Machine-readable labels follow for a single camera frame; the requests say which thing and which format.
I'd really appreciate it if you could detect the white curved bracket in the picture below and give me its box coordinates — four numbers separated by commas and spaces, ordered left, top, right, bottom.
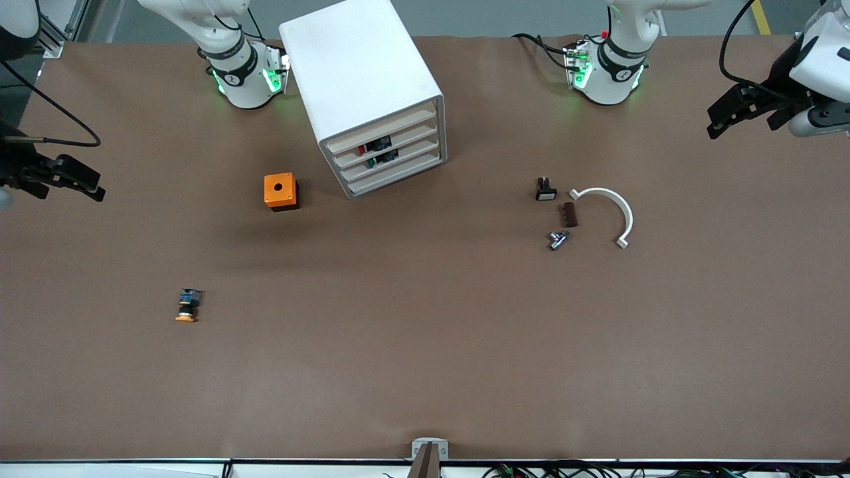
569, 187, 634, 250

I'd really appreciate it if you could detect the orange box with hole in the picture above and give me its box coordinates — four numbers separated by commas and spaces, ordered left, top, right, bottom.
264, 173, 300, 212

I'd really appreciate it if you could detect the aluminium frame profile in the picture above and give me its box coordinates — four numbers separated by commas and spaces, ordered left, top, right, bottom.
63, 0, 91, 40
37, 19, 67, 59

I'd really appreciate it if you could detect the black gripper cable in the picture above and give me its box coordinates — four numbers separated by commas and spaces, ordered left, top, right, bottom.
719, 0, 798, 100
0, 61, 102, 147

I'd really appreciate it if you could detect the grey metal bracket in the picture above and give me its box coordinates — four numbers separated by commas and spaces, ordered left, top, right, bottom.
411, 438, 450, 461

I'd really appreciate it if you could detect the brown table cover sheet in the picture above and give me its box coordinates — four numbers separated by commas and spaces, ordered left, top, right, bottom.
0, 33, 850, 462

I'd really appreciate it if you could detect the orange push button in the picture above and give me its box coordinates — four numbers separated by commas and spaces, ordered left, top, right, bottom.
175, 288, 203, 324

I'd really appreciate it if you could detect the black base cable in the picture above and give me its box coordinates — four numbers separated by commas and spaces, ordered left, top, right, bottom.
511, 32, 573, 70

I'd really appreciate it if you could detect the black cable bundle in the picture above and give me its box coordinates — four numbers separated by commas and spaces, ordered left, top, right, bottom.
485, 460, 850, 478

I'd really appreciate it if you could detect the white drawer cabinet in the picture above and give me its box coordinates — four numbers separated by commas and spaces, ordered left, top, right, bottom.
278, 0, 448, 200

